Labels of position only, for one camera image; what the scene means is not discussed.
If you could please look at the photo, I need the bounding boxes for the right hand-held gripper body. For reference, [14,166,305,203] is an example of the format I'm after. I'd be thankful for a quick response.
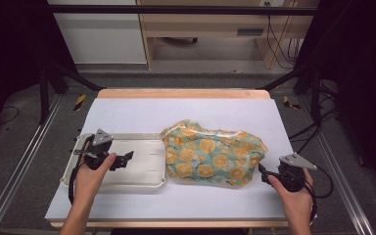
[275,153,318,193]

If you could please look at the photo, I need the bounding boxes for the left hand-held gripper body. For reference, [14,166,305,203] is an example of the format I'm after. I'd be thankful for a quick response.
[72,128,117,171]

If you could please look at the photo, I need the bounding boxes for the orange-print green cloth bag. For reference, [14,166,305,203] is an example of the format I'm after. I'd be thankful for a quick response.
[160,118,269,190]

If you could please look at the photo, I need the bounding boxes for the person's right hand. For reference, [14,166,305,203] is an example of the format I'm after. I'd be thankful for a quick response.
[266,168,315,218]

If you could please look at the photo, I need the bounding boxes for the person's left hand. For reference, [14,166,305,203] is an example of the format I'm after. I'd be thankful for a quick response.
[72,152,118,204]

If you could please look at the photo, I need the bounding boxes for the white plastic tray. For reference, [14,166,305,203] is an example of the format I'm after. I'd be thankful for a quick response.
[60,131,168,194]

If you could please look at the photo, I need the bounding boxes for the black metal stand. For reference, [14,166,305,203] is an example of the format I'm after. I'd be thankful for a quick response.
[38,60,106,125]
[260,63,323,125]

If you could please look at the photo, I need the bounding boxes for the white table board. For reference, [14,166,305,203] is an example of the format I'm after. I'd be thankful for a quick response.
[44,97,296,220]

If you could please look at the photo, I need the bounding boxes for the white cabinet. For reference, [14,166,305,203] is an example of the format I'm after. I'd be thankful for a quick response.
[47,0,148,66]

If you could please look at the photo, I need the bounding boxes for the black curtain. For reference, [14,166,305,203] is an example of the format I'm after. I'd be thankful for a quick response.
[295,0,376,200]
[0,0,78,145]

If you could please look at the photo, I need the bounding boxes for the black metal crossbar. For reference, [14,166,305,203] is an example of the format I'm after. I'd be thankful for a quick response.
[47,4,318,17]

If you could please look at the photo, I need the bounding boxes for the light wooden desk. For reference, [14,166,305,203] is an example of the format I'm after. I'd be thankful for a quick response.
[136,0,321,71]

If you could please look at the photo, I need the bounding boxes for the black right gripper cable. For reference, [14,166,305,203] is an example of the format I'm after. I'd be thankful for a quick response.
[303,180,318,224]

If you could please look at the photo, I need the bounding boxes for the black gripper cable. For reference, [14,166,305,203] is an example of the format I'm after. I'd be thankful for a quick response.
[67,158,86,207]
[303,180,318,224]

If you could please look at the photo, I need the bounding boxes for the black looped floor cable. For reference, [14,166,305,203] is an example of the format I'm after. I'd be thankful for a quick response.
[313,164,335,200]

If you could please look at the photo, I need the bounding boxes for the aluminium floor rail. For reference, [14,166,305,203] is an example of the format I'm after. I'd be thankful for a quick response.
[0,93,65,235]
[300,96,376,235]

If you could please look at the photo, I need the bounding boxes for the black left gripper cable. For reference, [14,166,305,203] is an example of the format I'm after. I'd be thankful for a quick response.
[67,158,86,207]

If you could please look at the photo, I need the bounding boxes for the black floor cable bundle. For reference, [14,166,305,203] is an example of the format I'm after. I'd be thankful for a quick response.
[288,79,341,155]

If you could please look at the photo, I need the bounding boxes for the thin black floor cable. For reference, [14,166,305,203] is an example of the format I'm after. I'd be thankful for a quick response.
[0,106,21,126]

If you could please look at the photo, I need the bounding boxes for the black hanging desk cables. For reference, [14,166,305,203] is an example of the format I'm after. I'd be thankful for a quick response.
[264,2,303,71]

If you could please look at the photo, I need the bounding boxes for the white wall socket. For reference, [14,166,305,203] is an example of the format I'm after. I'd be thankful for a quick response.
[258,0,286,8]

